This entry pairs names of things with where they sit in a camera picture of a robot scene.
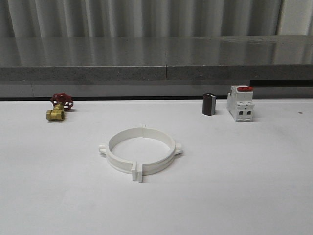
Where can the dark cylindrical capacitor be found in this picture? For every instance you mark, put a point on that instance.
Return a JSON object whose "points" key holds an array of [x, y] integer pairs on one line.
{"points": [[209, 104]]}

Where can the white half pipe clamp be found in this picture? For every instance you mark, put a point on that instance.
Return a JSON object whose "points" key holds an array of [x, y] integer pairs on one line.
{"points": [[119, 162], [164, 161]]}

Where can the white circuit breaker red switch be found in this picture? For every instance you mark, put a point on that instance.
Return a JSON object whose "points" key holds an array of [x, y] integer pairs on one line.
{"points": [[239, 103]]}

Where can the brass valve red handwheel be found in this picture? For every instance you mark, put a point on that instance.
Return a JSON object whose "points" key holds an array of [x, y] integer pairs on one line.
{"points": [[61, 102]]}

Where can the white pleated curtain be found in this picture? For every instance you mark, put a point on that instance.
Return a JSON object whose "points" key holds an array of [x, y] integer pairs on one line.
{"points": [[138, 18]]}

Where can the grey stone counter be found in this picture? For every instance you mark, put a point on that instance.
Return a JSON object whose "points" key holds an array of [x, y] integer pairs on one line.
{"points": [[214, 61]]}

